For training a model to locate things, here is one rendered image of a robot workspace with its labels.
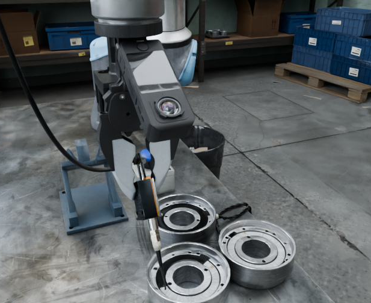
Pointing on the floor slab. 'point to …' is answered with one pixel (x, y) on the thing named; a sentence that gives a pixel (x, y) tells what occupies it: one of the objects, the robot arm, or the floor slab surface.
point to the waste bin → (208, 136)
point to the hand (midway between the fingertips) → (144, 190)
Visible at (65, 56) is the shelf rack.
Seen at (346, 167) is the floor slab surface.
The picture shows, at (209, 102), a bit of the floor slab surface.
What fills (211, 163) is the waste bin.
